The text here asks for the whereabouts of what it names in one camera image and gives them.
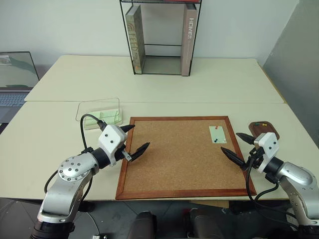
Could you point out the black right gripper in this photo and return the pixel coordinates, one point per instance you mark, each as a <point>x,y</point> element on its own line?
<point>255,156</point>

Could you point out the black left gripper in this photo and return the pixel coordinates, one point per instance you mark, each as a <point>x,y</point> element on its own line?
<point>122,153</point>

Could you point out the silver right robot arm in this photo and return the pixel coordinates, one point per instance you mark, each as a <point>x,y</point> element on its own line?
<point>296,175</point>

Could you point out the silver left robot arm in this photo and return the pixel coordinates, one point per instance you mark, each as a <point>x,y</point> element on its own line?
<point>69,174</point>

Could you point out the pale green paper note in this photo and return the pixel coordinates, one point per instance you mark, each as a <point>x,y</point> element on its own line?
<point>220,135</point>

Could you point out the small dark green piece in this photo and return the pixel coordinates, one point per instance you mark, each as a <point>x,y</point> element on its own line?
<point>216,141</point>

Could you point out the wood-framed cork board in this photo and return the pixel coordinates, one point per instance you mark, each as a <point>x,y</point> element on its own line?
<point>174,159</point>

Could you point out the clear plastic box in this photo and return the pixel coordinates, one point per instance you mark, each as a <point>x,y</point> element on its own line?
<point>99,104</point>

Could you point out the brown wooden tray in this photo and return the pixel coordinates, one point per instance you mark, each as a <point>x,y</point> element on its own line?
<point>261,130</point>

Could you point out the dark rounded shape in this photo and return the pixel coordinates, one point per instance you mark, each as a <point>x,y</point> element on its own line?
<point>144,226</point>
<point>203,225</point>

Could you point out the grey partition panel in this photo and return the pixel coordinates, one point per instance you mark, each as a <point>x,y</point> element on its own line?
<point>299,74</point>

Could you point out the olive patterned book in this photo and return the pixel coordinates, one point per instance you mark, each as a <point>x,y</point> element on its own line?
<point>134,37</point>

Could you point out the taupe HOMES book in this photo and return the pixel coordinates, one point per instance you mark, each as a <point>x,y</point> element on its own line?
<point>189,49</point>

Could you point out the grey laptop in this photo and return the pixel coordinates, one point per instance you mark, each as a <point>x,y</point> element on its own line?
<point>15,72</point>

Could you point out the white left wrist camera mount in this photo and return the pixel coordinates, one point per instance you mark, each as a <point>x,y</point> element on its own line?
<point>111,137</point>

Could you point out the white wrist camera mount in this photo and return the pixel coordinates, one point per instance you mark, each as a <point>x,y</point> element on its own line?
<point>268,143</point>
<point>111,137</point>

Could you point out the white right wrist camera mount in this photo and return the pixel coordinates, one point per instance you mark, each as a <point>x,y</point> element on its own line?
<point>268,143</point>

